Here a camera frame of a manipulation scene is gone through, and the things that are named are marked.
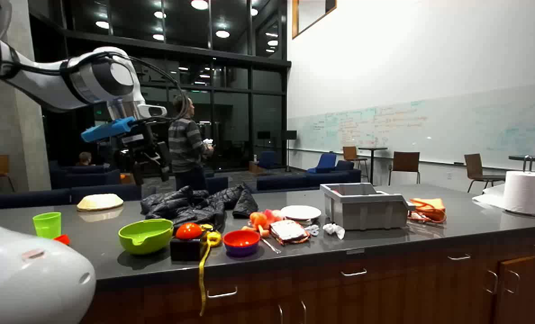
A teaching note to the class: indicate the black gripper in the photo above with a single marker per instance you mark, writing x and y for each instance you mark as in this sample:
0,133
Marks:
135,140

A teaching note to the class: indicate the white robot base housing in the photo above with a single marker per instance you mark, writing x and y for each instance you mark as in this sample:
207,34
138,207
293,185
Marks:
25,275

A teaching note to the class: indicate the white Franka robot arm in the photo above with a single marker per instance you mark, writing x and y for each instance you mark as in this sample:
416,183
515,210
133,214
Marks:
88,77

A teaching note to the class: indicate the black button box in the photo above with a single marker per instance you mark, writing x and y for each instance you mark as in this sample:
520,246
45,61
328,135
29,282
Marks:
185,248

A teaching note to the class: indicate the person in striped sweater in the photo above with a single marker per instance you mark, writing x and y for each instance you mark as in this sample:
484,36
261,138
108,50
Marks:
185,144

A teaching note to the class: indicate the black puffer jacket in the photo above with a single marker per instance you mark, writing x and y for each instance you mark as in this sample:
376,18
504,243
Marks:
187,205

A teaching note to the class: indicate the beige shallow plate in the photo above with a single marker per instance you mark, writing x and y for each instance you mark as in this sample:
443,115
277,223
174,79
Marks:
99,201

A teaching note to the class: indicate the seated person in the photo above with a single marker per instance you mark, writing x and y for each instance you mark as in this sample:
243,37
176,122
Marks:
84,158

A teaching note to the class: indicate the green plastic bowl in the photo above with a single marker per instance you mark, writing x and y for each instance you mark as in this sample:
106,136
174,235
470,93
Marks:
144,235

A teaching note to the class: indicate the red toy tomato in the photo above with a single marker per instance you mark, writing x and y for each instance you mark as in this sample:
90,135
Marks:
187,230

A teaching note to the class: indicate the small red object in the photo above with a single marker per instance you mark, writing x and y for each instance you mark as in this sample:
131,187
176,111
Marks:
63,239

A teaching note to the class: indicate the red and purple bowl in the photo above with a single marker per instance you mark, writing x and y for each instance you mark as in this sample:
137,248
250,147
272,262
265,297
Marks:
241,241

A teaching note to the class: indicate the green plastic cup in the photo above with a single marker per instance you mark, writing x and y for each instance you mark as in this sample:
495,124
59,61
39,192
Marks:
47,225

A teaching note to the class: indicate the blue armchair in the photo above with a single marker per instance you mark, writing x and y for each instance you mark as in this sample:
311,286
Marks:
268,158
326,160

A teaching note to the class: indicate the orange toy figure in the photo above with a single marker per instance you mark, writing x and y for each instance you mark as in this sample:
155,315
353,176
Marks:
257,219

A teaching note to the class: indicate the small red toy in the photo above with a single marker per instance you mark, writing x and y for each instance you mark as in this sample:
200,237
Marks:
272,214

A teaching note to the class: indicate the thin silver utensil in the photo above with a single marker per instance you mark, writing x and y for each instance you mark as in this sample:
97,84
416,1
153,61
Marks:
270,244

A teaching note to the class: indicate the wrapped sandwich packet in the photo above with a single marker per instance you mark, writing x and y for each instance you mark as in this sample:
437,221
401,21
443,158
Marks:
288,230

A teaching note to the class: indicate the white round plate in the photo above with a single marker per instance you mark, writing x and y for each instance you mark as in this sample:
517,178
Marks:
299,210

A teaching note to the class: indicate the dark blue sofa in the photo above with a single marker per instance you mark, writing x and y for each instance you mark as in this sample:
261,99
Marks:
308,178

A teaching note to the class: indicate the white crumpled wrapper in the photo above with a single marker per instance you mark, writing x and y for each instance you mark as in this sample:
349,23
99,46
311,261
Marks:
333,228

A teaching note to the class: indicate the grey metal box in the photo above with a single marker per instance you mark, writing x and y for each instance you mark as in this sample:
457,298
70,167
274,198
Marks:
362,207

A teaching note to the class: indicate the tall black round table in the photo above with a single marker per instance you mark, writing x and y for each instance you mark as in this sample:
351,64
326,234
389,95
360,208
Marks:
371,156
533,158

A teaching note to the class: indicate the wood framed high window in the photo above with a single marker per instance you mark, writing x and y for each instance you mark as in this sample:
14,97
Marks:
313,10

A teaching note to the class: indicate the wooden counter cabinet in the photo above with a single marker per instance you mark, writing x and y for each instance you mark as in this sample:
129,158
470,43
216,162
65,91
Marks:
398,288

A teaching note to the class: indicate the orange snack bag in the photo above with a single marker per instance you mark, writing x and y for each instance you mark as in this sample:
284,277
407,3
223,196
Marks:
428,208

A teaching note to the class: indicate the white paper towel roll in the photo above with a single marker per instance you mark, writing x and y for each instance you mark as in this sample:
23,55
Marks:
528,190

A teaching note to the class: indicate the dark glass window wall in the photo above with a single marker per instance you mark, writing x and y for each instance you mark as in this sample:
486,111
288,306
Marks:
230,90

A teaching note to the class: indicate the wall whiteboard with writing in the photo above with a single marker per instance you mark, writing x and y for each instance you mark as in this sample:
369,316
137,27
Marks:
434,126

